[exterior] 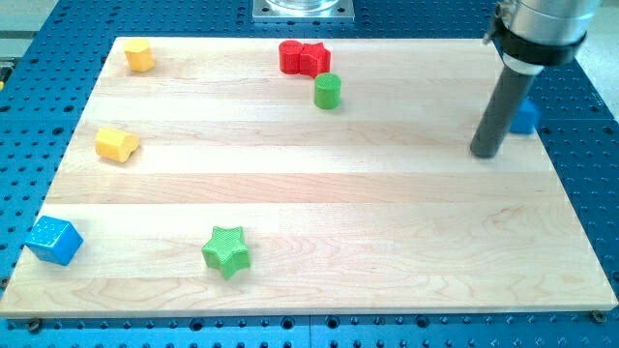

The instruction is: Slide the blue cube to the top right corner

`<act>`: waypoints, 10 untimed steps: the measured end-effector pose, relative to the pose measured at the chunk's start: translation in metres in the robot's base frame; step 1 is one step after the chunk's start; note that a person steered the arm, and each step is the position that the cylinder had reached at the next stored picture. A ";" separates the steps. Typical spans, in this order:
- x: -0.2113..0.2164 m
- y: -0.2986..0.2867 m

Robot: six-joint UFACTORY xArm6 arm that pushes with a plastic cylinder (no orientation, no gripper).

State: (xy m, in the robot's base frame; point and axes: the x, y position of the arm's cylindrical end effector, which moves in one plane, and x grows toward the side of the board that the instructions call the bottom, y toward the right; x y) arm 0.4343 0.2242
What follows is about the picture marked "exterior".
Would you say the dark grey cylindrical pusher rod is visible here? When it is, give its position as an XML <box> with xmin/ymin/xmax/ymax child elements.
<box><xmin>469</xmin><ymin>67</ymin><xmax>535</xmax><ymax>159</ymax></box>

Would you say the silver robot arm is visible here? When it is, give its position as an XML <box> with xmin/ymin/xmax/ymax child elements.
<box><xmin>470</xmin><ymin>0</ymin><xmax>601</xmax><ymax>159</ymax></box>

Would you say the blue cube block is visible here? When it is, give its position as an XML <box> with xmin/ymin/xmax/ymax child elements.
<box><xmin>25</xmin><ymin>216</ymin><xmax>83</xmax><ymax>266</ymax></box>

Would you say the blue block behind rod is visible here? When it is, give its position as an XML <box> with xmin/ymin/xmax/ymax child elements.
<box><xmin>509</xmin><ymin>99</ymin><xmax>541</xmax><ymax>135</ymax></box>

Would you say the green cylinder block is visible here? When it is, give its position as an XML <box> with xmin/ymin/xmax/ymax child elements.
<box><xmin>313</xmin><ymin>72</ymin><xmax>341</xmax><ymax>109</ymax></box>

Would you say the red star block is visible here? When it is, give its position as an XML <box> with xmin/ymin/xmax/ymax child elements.
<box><xmin>299</xmin><ymin>43</ymin><xmax>331</xmax><ymax>78</ymax></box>

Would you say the red cylinder block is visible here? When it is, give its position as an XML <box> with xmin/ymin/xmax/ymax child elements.
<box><xmin>279</xmin><ymin>40</ymin><xmax>304</xmax><ymax>74</ymax></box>

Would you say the light wooden board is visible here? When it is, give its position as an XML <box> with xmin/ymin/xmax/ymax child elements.
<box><xmin>1</xmin><ymin>37</ymin><xmax>617</xmax><ymax>318</ymax></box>

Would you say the green star block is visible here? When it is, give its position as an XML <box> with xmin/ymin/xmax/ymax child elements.
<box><xmin>201</xmin><ymin>226</ymin><xmax>251</xmax><ymax>280</ymax></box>

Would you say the yellow hexagon block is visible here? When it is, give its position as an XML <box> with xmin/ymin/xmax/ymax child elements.
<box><xmin>123</xmin><ymin>38</ymin><xmax>155</xmax><ymax>73</ymax></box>

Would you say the yellow heart block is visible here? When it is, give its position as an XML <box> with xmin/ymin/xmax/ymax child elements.
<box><xmin>95</xmin><ymin>127</ymin><xmax>139</xmax><ymax>163</ymax></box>

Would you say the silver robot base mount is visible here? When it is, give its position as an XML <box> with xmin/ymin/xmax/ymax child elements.
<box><xmin>251</xmin><ymin>0</ymin><xmax>355</xmax><ymax>22</ymax></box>

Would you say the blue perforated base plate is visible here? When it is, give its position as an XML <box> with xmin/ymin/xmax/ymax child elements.
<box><xmin>1</xmin><ymin>1</ymin><xmax>618</xmax><ymax>347</ymax></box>

